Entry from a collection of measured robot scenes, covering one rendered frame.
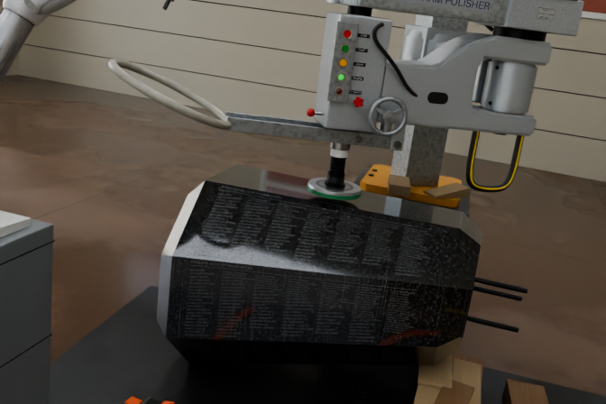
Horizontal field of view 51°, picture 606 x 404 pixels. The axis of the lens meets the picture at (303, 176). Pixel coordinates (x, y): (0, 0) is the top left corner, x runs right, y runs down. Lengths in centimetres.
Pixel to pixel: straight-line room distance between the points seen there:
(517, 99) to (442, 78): 33
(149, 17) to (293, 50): 225
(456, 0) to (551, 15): 38
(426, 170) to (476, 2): 107
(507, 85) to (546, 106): 578
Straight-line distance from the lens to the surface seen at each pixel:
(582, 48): 837
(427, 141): 322
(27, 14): 228
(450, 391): 259
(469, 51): 251
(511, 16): 254
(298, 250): 240
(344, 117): 236
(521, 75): 262
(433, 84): 246
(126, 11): 995
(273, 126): 237
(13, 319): 219
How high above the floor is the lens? 157
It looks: 15 degrees down
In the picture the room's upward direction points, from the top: 7 degrees clockwise
